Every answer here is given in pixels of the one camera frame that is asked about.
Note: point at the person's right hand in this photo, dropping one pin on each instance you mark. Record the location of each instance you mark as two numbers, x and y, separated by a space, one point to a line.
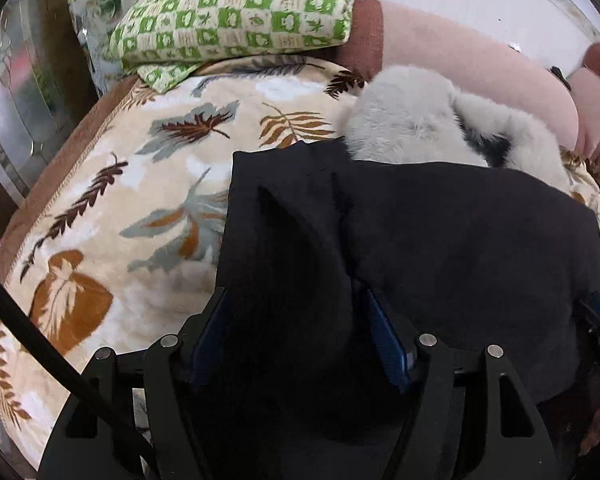
597 422

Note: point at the silver green patterned pillow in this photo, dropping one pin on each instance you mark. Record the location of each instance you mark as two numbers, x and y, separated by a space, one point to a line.
87 20

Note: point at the green checked pillow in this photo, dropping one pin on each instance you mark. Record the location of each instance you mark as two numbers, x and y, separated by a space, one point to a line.
235 10

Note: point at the grey furry coat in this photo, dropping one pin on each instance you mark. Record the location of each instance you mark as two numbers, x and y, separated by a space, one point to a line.
405 115

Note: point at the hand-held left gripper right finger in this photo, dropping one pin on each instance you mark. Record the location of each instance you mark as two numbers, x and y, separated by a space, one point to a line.
386 345

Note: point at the long pink bolster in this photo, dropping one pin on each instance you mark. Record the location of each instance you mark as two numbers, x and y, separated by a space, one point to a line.
460 50

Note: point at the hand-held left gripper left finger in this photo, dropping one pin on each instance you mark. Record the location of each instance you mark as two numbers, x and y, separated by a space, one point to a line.
207 340

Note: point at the leaf print blanket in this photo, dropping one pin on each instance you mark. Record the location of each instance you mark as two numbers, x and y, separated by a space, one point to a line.
145 185

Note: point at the pink cushion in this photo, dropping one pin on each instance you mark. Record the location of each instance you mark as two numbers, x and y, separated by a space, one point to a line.
597 105

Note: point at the etched glass panel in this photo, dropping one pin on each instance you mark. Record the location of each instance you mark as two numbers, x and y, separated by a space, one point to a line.
15 85

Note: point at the black garment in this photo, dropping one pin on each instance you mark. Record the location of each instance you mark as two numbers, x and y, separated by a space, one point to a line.
430 240

